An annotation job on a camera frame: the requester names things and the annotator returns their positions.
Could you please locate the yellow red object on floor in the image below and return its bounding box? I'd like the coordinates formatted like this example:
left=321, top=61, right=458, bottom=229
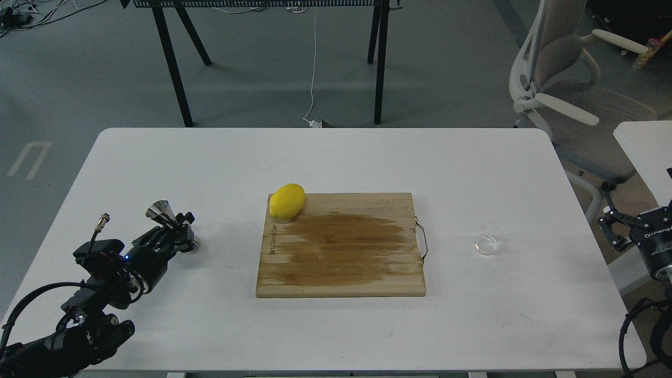
left=631, top=29, right=671, bottom=71

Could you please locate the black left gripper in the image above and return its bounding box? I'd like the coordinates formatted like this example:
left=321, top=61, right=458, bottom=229
left=124, top=212, right=195, bottom=293

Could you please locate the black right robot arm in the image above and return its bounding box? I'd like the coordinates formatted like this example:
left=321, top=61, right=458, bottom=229
left=598, top=204, right=671, bottom=377

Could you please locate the white side table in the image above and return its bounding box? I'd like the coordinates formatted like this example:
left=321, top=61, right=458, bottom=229
left=608, top=120, right=671, bottom=295

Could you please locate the white hanging cable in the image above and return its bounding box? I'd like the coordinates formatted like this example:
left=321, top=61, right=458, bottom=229
left=301, top=6, right=323, bottom=129

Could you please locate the small clear glass cup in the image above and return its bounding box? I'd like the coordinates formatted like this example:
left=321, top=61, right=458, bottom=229
left=474, top=222, right=509, bottom=256

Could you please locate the black metal frame table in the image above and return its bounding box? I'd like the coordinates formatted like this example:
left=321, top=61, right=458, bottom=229
left=120, top=0, right=404, bottom=128

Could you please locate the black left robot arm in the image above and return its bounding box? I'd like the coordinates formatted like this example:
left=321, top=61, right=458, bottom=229
left=2, top=208, right=198, bottom=377

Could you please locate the floor cable bundle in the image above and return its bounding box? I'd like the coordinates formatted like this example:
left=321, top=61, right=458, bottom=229
left=0, top=0, right=108, bottom=37

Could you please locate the yellow lemon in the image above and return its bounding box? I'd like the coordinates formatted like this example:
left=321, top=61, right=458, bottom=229
left=269, top=183, right=306, bottom=221

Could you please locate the metal board handle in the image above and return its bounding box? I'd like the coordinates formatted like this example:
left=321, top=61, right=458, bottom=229
left=415, top=216, right=429, bottom=264

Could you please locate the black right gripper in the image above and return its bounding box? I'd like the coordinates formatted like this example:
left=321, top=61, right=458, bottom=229
left=597, top=207, right=672, bottom=281

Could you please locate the grey white office chair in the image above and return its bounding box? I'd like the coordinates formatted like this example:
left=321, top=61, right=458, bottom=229
left=509, top=1, right=658, bottom=222

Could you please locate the steel double jigger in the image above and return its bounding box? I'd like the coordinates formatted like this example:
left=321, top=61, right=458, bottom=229
left=145, top=200, right=200, bottom=249

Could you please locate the wooden cutting board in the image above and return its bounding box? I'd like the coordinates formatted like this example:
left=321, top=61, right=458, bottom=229
left=255, top=192, right=426, bottom=298

